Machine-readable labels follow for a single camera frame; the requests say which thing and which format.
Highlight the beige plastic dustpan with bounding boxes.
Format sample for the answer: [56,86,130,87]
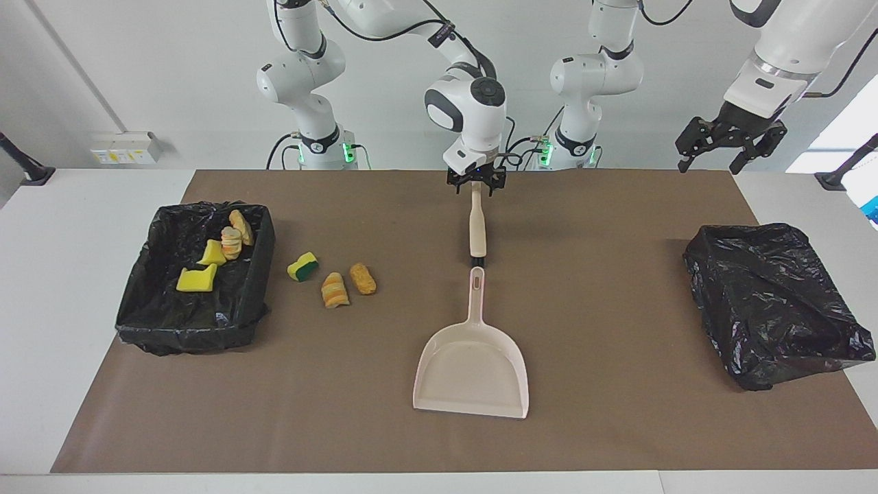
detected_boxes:
[412,268,530,419]

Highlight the slanted bin with black bag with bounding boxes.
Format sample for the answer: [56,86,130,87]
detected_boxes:
[683,223,877,392]

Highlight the square bin with black bag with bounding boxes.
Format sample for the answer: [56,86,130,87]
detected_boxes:
[115,200,276,356]

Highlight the black base cable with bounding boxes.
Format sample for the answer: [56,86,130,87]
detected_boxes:
[506,103,567,171]
[266,132,302,170]

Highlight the brown paper table mat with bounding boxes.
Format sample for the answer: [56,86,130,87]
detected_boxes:
[50,169,878,474]

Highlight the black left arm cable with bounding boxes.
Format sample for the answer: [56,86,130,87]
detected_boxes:
[634,0,878,98]

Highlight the yellow and green sponge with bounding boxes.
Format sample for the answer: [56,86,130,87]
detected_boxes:
[287,252,320,283]

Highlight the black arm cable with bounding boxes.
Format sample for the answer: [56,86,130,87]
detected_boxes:
[634,0,878,98]
[274,0,512,169]

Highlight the notched yellow sponge piece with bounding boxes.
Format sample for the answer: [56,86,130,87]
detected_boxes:
[176,264,218,294]

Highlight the black stand foot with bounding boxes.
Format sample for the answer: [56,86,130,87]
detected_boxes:
[0,132,56,186]
[815,134,878,191]

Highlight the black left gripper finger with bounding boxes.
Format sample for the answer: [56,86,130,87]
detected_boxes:
[729,123,787,176]
[676,118,721,174]

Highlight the brown bread piece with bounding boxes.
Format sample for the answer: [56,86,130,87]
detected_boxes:
[350,263,378,296]

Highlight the striped orange bread roll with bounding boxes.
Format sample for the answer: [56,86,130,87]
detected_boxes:
[321,272,351,309]

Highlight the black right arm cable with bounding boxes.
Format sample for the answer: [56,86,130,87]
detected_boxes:
[274,0,512,169]

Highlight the black left base cable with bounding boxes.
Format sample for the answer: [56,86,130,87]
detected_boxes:
[506,103,567,171]

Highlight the black right base cable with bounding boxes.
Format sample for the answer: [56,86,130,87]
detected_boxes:
[266,132,302,170]

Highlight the beige hand brush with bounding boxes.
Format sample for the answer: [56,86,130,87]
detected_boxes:
[468,189,488,268]

